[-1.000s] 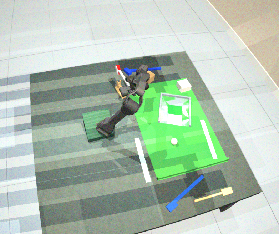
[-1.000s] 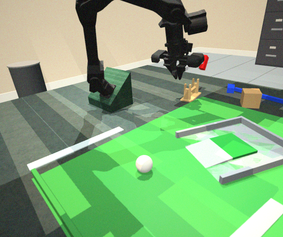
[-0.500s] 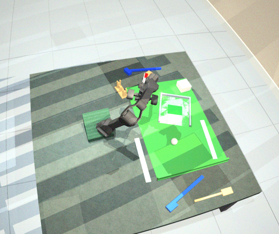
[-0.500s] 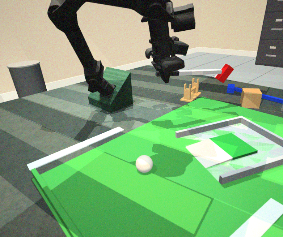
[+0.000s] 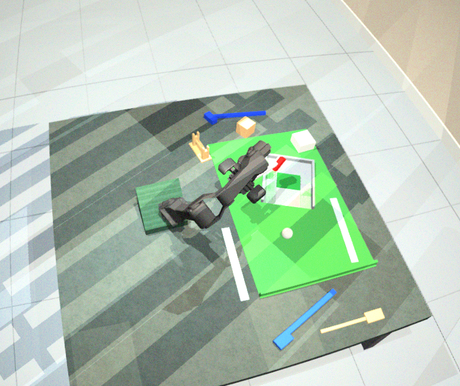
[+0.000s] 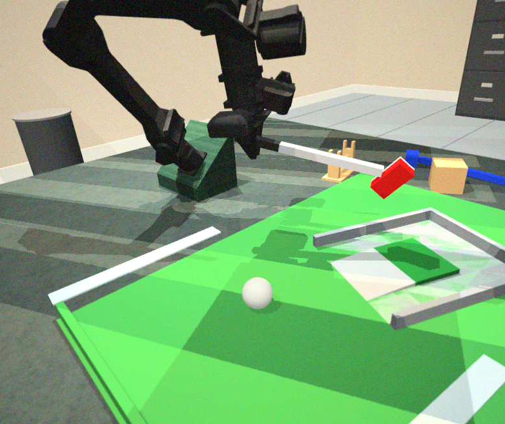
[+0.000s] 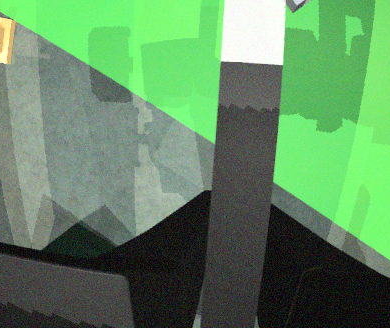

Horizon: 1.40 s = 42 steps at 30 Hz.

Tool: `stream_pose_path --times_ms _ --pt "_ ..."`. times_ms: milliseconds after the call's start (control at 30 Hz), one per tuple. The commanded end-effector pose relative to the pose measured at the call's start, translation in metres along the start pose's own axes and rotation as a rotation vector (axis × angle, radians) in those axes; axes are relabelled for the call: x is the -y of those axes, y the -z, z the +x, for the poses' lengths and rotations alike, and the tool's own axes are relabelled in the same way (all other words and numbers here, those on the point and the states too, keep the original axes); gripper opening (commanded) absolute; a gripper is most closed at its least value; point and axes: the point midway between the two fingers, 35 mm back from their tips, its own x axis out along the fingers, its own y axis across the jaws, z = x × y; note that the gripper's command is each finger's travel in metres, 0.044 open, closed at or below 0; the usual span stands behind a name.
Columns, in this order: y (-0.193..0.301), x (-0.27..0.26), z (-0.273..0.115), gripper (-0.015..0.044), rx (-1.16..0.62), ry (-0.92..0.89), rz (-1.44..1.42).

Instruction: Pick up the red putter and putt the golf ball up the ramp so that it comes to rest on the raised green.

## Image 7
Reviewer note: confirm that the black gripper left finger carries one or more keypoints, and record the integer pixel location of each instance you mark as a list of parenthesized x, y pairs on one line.
[(152, 281)]

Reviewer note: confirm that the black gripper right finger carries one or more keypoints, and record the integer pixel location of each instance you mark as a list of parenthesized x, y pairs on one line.
[(308, 283)]

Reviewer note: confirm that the green putting mat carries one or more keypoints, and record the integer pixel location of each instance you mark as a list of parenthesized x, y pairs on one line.
[(333, 140)]

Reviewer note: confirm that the red putter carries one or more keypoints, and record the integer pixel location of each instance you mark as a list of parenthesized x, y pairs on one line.
[(244, 157)]

